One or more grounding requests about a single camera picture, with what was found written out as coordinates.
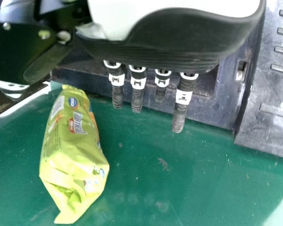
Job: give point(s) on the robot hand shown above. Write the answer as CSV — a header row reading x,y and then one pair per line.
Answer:
x,y
169,40

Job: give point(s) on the yellow-green biscuit packet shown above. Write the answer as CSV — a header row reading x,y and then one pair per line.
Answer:
x,y
73,150

